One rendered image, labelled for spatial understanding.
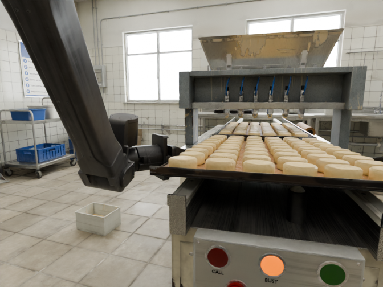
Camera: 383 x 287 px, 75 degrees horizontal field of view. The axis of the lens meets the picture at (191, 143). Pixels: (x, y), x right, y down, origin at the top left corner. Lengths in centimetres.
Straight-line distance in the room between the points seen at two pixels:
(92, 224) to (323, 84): 188
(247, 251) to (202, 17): 447
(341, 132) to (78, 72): 109
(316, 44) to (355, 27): 340
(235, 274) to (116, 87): 501
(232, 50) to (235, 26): 341
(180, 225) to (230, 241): 8
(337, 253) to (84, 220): 206
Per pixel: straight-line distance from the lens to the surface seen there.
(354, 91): 113
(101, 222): 219
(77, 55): 33
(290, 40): 114
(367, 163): 50
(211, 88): 118
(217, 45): 115
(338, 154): 60
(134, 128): 52
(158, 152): 56
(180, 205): 40
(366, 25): 459
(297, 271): 43
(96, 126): 38
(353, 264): 44
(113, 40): 544
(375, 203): 47
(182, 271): 50
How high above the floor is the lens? 105
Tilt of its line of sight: 9 degrees down
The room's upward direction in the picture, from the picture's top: straight up
